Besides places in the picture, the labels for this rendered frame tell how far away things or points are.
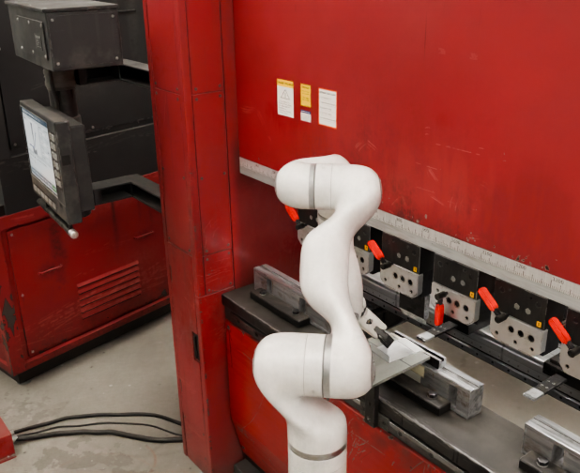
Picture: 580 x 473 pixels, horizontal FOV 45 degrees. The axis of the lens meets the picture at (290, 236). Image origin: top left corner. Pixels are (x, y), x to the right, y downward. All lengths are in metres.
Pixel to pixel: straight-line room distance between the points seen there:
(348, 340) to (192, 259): 1.39
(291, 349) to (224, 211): 1.36
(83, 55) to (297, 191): 1.16
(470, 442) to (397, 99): 0.94
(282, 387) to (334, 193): 0.41
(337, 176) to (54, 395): 2.68
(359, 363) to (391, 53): 0.91
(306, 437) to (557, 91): 0.89
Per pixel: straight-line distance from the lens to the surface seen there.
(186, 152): 2.50
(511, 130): 1.71
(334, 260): 1.40
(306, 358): 1.32
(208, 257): 2.65
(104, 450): 3.46
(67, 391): 3.90
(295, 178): 1.48
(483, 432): 2.07
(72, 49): 2.43
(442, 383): 2.11
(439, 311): 1.94
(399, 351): 2.13
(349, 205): 1.44
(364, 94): 2.02
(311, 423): 1.40
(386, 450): 2.23
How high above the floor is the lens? 2.11
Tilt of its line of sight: 22 degrees down
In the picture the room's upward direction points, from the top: 1 degrees counter-clockwise
